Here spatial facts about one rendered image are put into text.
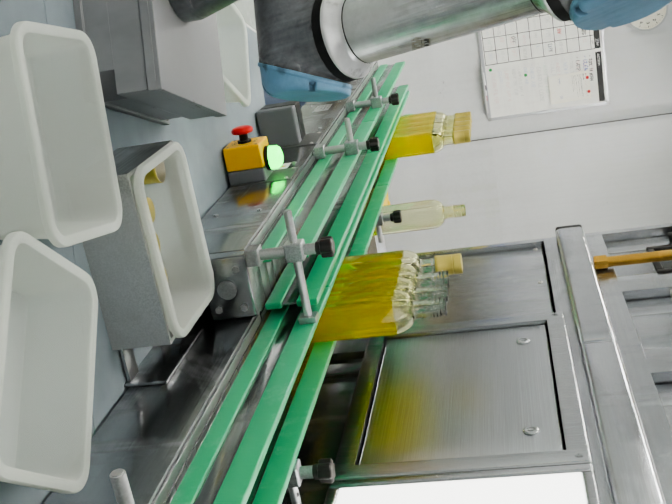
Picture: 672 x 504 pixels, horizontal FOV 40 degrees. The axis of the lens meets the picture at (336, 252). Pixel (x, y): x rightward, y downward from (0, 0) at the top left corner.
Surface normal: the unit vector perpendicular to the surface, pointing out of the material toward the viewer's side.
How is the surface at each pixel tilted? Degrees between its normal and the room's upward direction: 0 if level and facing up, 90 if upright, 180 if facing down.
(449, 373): 90
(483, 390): 90
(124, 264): 90
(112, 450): 90
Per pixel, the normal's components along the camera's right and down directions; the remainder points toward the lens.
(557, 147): -0.15, 0.34
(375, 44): -0.33, 0.73
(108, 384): 0.97, -0.11
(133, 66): -0.20, 0.02
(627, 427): -0.18, -0.93
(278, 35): -0.59, 0.00
